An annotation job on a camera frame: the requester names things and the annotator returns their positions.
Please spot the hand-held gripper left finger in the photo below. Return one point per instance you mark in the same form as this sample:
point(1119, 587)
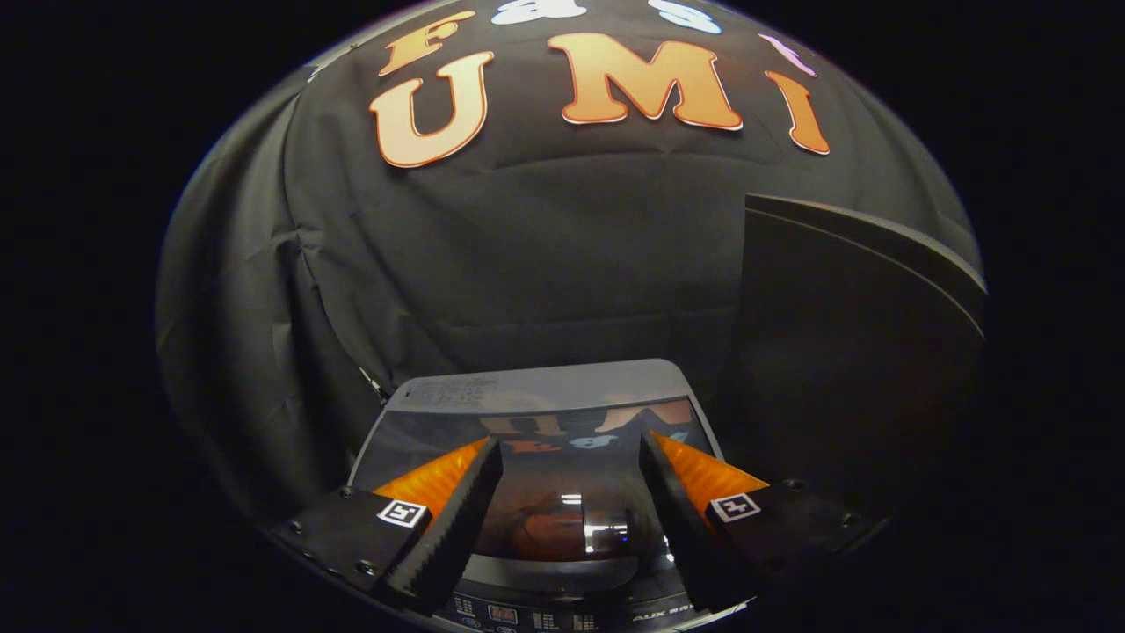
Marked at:
point(453, 536)

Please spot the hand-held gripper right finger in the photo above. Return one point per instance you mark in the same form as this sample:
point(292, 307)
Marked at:
point(681, 527)

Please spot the grey washing machine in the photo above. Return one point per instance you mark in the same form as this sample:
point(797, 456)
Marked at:
point(527, 608)

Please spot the black side curtain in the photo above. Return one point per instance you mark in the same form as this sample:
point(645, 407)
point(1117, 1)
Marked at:
point(237, 308)

